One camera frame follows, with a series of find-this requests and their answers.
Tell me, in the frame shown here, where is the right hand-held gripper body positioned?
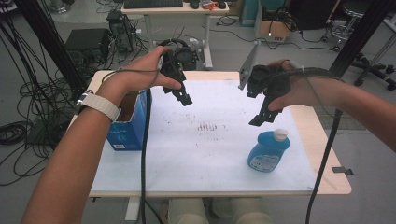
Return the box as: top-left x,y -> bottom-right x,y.
237,40 -> 292,99

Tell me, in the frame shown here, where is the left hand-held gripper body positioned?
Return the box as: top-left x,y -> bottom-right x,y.
159,37 -> 204,83

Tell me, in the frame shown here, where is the blue bottle with white cap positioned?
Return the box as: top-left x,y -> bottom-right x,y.
247,128 -> 290,174

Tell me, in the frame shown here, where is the blue cardboard box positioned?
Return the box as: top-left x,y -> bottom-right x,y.
106,89 -> 149,152

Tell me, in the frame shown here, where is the person's left hand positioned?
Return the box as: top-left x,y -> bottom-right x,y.
95,46 -> 183,108

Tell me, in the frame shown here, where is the person's right hand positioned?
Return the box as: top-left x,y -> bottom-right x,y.
266,59 -> 340,113

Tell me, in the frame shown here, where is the brown cardboard box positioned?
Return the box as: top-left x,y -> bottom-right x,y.
254,2 -> 297,44

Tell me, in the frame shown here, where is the white desk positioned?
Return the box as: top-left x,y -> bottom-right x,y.
120,0 -> 231,71

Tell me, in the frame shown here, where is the white table mat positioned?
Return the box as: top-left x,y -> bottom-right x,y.
91,78 -> 318,192

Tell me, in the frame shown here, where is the black computer tower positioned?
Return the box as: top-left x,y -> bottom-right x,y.
106,9 -> 138,54

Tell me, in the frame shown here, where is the black keyboard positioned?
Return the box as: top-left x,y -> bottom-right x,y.
122,0 -> 184,9

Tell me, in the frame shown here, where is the orange small object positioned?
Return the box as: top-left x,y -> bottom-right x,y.
201,0 -> 219,11

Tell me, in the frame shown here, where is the teal carton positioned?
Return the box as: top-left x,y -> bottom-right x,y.
240,0 -> 260,28

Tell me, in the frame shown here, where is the grey floor mat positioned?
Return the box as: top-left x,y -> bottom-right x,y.
312,105 -> 367,132

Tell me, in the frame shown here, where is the black equipment case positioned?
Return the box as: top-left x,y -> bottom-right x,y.
64,28 -> 112,64

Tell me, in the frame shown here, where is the black tape piece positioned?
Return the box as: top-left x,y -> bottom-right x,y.
331,166 -> 355,176

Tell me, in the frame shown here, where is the person's right leg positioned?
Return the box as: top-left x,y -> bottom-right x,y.
213,197 -> 274,224

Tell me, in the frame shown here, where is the person's leg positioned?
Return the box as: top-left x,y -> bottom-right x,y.
213,197 -> 274,224
167,198 -> 208,224

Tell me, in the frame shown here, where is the chrome round stool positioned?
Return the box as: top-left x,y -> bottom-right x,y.
321,0 -> 372,52

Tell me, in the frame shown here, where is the black office chair base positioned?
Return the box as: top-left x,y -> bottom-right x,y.
350,51 -> 396,91

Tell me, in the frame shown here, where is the person's left leg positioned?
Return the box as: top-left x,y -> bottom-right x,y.
167,198 -> 208,224

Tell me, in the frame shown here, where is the white table leg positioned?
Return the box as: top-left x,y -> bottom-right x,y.
124,197 -> 142,222

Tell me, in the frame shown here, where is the thin grey left wrist cord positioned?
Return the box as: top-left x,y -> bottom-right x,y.
101,55 -> 164,88

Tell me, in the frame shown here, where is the thin grey wrist cord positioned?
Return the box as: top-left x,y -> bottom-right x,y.
289,60 -> 331,118
101,55 -> 164,88

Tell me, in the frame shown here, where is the long black floor cable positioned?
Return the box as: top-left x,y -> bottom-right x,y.
201,25 -> 334,52

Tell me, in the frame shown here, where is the thin grey right wrist cord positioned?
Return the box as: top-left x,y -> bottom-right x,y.
289,60 -> 331,118

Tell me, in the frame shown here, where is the thick black right gripper cable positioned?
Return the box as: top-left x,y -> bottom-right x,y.
270,66 -> 345,224

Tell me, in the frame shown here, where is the white strap wristwatch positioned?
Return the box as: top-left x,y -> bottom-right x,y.
75,89 -> 122,122

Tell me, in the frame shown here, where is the black metal stand post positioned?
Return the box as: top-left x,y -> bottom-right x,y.
328,0 -> 396,78
12,0 -> 88,94

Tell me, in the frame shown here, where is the bundle of black floor cables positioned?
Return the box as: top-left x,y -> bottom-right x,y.
0,17 -> 82,188

